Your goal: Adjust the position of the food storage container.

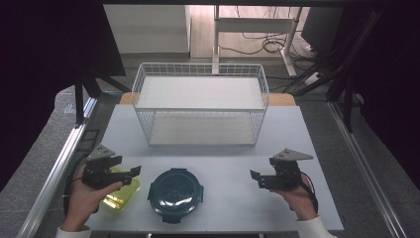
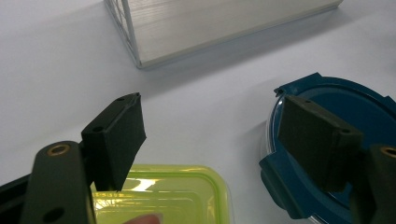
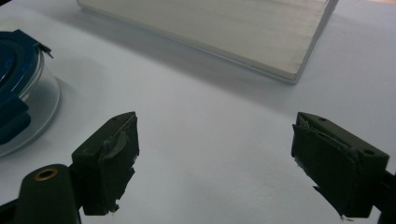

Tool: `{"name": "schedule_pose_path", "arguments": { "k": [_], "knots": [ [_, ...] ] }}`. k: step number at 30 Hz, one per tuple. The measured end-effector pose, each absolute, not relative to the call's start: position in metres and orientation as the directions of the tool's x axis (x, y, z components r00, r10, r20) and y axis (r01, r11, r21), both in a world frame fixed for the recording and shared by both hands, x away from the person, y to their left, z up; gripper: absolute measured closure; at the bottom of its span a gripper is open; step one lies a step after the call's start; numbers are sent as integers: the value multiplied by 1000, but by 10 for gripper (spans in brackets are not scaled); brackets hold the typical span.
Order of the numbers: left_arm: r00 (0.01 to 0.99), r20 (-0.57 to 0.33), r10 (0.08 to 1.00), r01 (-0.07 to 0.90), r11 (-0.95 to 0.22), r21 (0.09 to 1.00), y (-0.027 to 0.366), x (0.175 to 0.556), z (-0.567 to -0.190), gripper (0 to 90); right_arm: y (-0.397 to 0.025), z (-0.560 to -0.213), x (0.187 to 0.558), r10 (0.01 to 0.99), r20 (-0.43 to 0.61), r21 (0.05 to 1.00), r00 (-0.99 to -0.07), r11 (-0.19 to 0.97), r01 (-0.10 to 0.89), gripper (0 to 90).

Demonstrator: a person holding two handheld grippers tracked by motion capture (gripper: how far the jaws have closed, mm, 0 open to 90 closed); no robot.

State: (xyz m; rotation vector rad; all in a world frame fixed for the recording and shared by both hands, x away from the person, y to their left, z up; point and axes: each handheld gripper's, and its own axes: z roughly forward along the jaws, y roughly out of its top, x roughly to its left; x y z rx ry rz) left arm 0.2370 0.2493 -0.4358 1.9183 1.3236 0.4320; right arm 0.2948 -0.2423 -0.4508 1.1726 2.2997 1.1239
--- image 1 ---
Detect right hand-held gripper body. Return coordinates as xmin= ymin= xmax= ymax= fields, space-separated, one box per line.
xmin=263 ymin=148 xmax=314 ymax=191

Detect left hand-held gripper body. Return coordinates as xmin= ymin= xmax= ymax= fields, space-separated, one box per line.
xmin=81 ymin=144 xmax=124 ymax=190

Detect yellow rectangular food container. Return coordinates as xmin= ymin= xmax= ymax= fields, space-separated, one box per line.
xmin=99 ymin=166 xmax=142 ymax=213

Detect round container with dark lid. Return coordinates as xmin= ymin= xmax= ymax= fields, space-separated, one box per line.
xmin=147 ymin=167 xmax=205 ymax=224

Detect white wire shelf rack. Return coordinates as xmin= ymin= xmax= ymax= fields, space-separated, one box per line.
xmin=131 ymin=61 xmax=270 ymax=148

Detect person's right hand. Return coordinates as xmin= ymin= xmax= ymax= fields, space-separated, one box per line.
xmin=269 ymin=175 xmax=318 ymax=222

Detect person's left hand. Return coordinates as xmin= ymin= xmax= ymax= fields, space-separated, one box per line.
xmin=61 ymin=164 xmax=124 ymax=231

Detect wooden table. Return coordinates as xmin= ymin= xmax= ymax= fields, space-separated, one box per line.
xmin=118 ymin=91 xmax=297 ymax=107

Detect black metal stand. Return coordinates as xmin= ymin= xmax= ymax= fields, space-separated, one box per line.
xmin=282 ymin=8 xmax=385 ymax=134
xmin=73 ymin=64 xmax=132 ymax=129

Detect white power strip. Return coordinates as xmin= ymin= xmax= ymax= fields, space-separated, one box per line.
xmin=303 ymin=71 xmax=322 ymax=86

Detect dark curtain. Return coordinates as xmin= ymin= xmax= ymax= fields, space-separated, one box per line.
xmin=341 ymin=0 xmax=420 ymax=191
xmin=0 ymin=0 xmax=127 ymax=193

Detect white cabinet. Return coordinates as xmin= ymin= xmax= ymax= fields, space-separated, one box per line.
xmin=102 ymin=4 xmax=192 ymax=55

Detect right hand-held gripper black cable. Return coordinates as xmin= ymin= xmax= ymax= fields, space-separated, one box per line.
xmin=299 ymin=171 xmax=320 ymax=213

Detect hand-held gripper black cable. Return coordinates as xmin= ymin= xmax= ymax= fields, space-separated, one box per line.
xmin=299 ymin=171 xmax=320 ymax=213
xmin=61 ymin=154 xmax=88 ymax=216

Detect left hand-held gripper black cable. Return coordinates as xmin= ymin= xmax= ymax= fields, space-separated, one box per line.
xmin=61 ymin=154 xmax=88 ymax=216

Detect aluminium rail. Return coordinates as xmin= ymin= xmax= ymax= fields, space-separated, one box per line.
xmin=327 ymin=100 xmax=408 ymax=238
xmin=15 ymin=96 xmax=99 ymax=238

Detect black floor cables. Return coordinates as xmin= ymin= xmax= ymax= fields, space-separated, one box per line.
xmin=218 ymin=5 xmax=319 ymax=64

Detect white desk frame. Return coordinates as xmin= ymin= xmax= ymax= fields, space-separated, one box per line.
xmin=212 ymin=4 xmax=304 ymax=77

